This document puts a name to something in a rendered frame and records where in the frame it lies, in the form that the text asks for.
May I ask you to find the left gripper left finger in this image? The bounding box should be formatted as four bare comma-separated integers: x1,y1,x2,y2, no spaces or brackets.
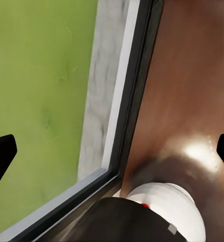
0,134,17,180

